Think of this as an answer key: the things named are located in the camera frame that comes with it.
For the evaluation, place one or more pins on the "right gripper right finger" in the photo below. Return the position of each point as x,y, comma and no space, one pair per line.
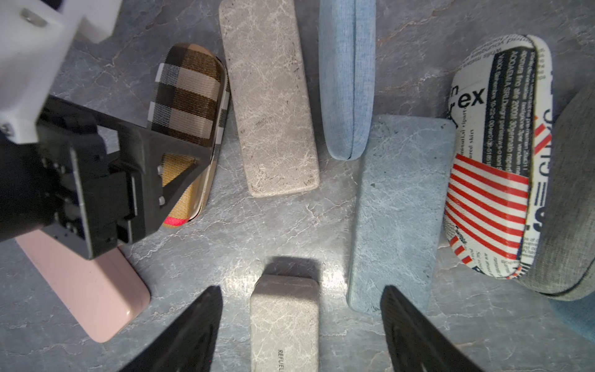
413,342

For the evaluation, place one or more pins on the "light blue case white sunglasses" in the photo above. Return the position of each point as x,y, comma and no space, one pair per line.
347,52

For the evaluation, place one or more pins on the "plaid beige glasses case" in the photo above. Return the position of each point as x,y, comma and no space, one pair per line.
191,104

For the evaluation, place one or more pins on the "mint case blue glasses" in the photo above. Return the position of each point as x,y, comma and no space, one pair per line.
404,177

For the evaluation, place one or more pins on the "grey mint case red sunglasses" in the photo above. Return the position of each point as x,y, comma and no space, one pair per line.
284,324

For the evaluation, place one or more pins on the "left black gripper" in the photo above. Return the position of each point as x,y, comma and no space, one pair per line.
69,186

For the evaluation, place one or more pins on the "pink case black sunglasses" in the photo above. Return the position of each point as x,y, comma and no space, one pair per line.
104,295

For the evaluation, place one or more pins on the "grey case mint lining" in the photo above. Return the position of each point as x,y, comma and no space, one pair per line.
264,58

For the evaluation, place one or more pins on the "grey fabric glasses case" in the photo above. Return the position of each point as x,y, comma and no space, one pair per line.
563,269

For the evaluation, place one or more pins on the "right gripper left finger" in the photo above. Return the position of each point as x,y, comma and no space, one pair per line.
188,344

